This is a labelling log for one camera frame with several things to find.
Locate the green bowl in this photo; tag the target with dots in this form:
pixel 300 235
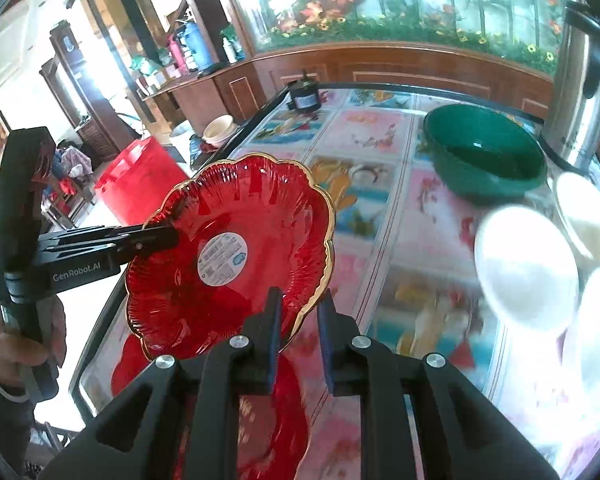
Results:
pixel 485 152

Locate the pink bottle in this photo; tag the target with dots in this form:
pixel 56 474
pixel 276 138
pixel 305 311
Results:
pixel 178 54

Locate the white plastic bottle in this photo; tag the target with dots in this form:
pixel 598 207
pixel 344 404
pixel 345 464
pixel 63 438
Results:
pixel 228 49

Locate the person's left hand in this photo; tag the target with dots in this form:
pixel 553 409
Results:
pixel 10 350

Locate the person's left forearm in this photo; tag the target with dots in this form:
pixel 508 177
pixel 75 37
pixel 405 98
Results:
pixel 2 420

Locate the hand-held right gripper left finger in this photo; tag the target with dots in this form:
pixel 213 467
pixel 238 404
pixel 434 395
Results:
pixel 274 320

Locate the fish tank with flowers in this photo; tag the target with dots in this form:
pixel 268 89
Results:
pixel 405 5

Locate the blue water jug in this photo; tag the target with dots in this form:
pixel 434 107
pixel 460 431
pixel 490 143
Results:
pixel 196 45

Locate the white bowl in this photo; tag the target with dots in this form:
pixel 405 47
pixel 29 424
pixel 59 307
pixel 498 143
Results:
pixel 597 330
pixel 586 217
pixel 525 270

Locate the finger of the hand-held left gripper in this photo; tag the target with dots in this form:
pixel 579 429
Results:
pixel 130 234
pixel 125 255

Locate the wooden cabinet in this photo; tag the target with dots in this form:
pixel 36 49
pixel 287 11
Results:
pixel 370 72

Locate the cream plastic basin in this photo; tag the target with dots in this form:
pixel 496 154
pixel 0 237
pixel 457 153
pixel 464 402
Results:
pixel 220 130

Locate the red plastic bin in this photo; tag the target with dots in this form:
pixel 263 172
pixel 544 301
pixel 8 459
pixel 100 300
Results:
pixel 140 180

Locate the dark wooden cupboard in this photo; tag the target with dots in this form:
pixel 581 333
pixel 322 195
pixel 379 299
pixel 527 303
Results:
pixel 82 90

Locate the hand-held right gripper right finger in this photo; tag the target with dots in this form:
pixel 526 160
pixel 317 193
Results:
pixel 329 340

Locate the red gold-rimmed glass plate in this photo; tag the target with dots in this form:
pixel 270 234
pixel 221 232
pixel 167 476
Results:
pixel 240 240

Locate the stainless steel thermos jug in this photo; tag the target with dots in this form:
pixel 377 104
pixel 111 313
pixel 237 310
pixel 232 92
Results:
pixel 577 90

